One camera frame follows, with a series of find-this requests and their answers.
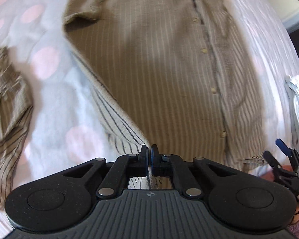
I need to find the pink dotted bed sheet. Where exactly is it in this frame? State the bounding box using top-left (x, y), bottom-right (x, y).
top-left (0, 0), bottom-right (299, 237)

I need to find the beige striped shirt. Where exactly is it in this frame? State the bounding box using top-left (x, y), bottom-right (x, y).
top-left (0, 0), bottom-right (272, 210)

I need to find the orange fleece sleeve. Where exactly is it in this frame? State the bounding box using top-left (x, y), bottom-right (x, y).
top-left (261, 165), bottom-right (299, 189)

